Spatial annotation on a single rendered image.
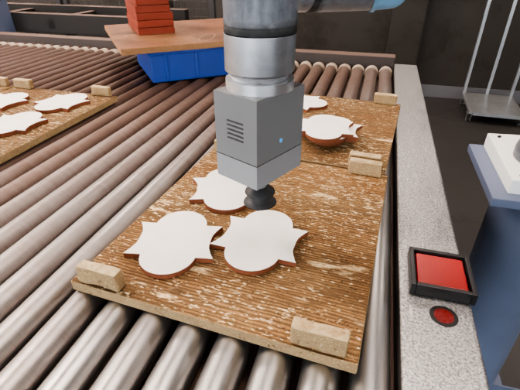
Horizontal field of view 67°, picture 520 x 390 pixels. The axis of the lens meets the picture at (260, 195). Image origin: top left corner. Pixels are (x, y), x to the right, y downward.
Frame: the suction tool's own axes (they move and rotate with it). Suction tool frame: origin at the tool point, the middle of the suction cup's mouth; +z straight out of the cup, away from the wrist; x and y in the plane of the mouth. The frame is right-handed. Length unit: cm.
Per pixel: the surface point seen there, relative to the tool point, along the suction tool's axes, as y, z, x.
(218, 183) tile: -6.6, 5.9, -14.9
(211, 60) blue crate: -59, 3, -72
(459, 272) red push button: -12.5, 7.4, 23.0
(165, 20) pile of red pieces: -57, -8, -92
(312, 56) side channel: -101, 7, -60
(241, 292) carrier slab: 8.7, 6.7, 4.7
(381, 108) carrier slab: -62, 7, -12
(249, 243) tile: 2.0, 5.8, -0.2
